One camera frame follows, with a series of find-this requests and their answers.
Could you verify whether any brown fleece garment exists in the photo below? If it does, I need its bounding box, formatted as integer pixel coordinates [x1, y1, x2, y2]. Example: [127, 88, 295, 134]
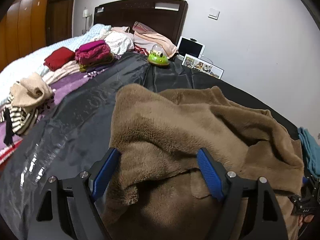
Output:
[103, 84, 304, 239]

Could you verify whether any blue folded towel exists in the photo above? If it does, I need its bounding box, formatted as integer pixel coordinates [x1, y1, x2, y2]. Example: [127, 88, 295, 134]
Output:
[298, 127, 319, 179]

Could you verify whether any black plastic sheet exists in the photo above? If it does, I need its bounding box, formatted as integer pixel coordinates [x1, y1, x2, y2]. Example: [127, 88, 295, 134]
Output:
[0, 52, 301, 240]

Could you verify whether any purple floral bedsheet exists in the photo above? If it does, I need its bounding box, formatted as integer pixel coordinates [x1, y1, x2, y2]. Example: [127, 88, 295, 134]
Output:
[1, 66, 108, 169]

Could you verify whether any black sock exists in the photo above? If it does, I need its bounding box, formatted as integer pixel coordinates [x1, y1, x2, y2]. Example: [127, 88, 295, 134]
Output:
[4, 108, 14, 146]

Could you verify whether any striped garment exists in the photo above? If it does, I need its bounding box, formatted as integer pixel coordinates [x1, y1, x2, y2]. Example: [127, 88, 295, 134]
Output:
[1, 101, 39, 135]

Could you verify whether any beige folded garment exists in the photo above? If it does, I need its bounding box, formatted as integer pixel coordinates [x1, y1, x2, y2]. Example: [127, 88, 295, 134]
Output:
[10, 73, 53, 109]

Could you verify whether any white quilt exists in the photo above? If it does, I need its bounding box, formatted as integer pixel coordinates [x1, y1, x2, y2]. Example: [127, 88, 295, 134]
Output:
[0, 24, 111, 104]

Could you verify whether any red folded garment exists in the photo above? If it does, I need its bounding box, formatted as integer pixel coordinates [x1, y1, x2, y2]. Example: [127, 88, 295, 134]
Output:
[43, 47, 75, 72]

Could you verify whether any magenta folded garment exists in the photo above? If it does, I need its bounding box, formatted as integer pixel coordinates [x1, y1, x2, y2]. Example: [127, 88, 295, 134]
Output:
[75, 40, 114, 72]

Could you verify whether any white tablet device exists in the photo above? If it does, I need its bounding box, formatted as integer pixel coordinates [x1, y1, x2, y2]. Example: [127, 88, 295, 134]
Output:
[177, 36, 206, 58]

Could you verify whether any pink and white bedding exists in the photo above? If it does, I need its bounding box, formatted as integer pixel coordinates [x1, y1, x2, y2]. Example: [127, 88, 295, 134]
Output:
[91, 22, 178, 59]

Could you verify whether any green toy with dome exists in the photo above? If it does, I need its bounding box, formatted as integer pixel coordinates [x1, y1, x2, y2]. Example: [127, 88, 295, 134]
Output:
[148, 44, 169, 67]

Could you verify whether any orange wooden wardrobe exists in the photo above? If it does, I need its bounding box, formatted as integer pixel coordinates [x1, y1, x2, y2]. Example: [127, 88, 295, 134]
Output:
[1, 0, 48, 69]

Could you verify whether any brown wooden door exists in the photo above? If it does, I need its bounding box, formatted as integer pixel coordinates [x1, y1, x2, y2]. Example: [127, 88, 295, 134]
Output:
[46, 0, 74, 46]

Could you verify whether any dark wooden headboard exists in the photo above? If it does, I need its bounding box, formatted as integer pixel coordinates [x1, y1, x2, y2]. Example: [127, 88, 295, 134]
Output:
[93, 0, 188, 44]

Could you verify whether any photo collage frame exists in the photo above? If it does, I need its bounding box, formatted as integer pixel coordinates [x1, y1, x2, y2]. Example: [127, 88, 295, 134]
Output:
[182, 54, 224, 79]

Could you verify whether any white wall switch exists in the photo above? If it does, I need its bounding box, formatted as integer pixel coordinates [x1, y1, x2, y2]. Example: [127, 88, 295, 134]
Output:
[208, 8, 220, 20]

